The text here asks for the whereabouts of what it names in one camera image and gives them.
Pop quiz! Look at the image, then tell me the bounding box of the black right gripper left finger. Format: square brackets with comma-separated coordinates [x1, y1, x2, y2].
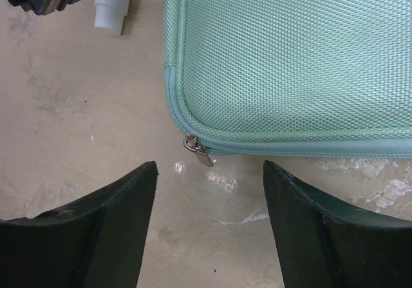
[1, 161, 158, 287]

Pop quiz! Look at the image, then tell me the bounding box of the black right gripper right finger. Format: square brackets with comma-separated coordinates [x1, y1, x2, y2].
[263, 161, 411, 287]

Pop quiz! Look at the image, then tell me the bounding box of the mint green medicine case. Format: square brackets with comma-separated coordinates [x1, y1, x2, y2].
[163, 0, 411, 166]

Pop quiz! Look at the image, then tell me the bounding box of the white plastic tube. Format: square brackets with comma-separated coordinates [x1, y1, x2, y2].
[94, 0, 130, 35]

